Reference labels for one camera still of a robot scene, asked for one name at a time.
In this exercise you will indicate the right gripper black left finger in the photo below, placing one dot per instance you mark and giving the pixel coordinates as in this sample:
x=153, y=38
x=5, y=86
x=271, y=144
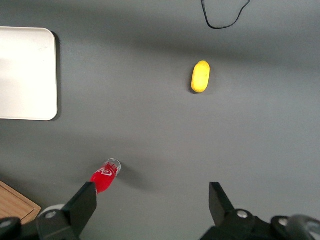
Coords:
x=80, y=207

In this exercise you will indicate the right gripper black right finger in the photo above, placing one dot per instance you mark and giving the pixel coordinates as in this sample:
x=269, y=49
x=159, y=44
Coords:
x=221, y=207

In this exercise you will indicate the cream plastic tray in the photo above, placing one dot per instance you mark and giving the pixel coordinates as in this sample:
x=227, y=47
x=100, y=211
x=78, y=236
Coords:
x=27, y=75

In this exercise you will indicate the red soda can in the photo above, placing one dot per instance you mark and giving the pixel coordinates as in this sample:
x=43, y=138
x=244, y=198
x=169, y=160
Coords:
x=103, y=178

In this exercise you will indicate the wooden drawer cabinet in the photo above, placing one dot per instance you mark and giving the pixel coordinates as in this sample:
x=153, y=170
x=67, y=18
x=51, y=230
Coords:
x=15, y=202

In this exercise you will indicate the yellow lemon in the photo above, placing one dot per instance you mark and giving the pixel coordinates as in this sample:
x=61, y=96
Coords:
x=200, y=77

